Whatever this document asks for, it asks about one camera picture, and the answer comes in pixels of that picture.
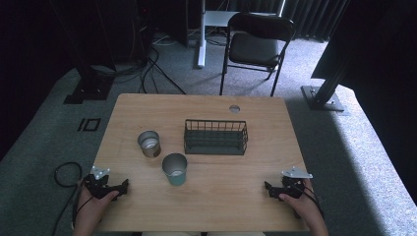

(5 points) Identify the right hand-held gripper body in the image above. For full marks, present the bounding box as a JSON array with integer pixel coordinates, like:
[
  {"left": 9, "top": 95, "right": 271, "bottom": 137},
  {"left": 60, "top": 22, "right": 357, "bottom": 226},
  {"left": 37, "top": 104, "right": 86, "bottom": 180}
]
[{"left": 281, "top": 166, "right": 314, "bottom": 200}]

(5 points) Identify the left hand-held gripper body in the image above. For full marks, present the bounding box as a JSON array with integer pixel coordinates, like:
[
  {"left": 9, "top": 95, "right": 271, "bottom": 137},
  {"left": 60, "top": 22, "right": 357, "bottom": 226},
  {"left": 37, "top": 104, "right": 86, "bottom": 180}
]
[{"left": 84, "top": 165, "right": 116, "bottom": 201}]

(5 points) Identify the silver metal cup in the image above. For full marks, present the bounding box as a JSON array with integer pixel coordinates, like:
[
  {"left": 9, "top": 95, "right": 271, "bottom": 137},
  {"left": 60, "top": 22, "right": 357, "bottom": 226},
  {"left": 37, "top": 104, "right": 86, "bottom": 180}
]
[{"left": 137, "top": 130, "right": 162, "bottom": 159}]

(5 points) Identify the teal metal cup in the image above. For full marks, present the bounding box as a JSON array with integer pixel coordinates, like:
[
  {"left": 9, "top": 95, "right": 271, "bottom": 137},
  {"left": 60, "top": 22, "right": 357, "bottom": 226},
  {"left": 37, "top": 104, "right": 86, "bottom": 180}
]
[{"left": 161, "top": 152, "right": 189, "bottom": 187}]

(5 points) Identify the black wire basket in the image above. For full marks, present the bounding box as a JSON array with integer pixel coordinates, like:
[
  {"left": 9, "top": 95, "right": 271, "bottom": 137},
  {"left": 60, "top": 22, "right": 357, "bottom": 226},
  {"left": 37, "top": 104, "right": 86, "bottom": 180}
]
[{"left": 183, "top": 118, "right": 249, "bottom": 156}]

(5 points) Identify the person's right hand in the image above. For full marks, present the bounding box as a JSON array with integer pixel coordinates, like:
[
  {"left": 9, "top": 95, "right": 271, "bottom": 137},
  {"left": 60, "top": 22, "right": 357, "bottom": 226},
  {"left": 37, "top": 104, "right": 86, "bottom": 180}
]
[{"left": 278, "top": 179, "right": 325, "bottom": 227}]

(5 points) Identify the person's left hand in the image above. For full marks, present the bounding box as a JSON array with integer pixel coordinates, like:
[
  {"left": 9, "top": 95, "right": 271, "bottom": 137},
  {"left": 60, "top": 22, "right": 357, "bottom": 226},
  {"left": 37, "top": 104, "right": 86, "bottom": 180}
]
[{"left": 76, "top": 187, "right": 120, "bottom": 227}]

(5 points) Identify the black stand with grey base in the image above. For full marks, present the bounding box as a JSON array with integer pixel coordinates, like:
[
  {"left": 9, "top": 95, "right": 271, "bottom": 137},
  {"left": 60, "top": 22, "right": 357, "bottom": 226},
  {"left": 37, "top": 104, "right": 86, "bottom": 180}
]
[{"left": 300, "top": 58, "right": 349, "bottom": 113}]

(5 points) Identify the black stand with square base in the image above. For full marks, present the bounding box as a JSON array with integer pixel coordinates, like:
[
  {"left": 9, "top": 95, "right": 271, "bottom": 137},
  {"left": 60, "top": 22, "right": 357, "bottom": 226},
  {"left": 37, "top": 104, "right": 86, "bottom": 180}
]
[{"left": 48, "top": 0, "right": 116, "bottom": 105}]

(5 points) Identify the black folding chair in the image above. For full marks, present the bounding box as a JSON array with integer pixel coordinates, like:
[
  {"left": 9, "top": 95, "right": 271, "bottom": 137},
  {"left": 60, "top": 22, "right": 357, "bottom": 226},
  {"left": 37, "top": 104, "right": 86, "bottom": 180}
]
[{"left": 218, "top": 12, "right": 296, "bottom": 97}]

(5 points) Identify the large black panel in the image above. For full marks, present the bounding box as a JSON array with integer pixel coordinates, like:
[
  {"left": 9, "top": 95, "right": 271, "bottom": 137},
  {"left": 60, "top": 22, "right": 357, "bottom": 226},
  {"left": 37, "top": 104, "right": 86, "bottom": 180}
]
[{"left": 310, "top": 0, "right": 417, "bottom": 198}]

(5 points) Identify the right hand-held gripper cable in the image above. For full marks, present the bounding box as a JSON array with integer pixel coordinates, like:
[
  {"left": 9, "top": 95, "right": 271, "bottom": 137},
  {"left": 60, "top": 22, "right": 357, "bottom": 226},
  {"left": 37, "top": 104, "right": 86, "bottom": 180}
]
[{"left": 296, "top": 181, "right": 327, "bottom": 220}]

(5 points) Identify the hand-held gripper cable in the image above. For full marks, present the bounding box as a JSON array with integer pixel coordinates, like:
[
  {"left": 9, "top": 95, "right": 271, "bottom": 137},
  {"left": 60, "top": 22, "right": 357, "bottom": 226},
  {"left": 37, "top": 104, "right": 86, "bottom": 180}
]
[
  {"left": 296, "top": 181, "right": 327, "bottom": 220},
  {"left": 72, "top": 178, "right": 96, "bottom": 230}
]

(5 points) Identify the left hand-held gripper cable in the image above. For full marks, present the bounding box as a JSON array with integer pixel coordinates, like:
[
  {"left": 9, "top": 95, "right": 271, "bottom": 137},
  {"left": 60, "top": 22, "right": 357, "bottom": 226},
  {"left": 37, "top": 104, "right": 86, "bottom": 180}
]
[{"left": 72, "top": 178, "right": 96, "bottom": 230}]

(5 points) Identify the black floor cable loop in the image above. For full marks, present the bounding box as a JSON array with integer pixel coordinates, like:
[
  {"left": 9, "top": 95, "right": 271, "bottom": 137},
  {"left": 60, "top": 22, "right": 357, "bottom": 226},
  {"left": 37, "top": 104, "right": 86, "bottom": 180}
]
[{"left": 50, "top": 161, "right": 84, "bottom": 236}]

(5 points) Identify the black floor cable bundle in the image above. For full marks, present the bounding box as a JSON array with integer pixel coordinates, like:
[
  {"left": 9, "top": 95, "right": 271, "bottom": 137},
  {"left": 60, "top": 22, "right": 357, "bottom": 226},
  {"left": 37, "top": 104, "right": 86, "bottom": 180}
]
[{"left": 91, "top": 45, "right": 187, "bottom": 96}]

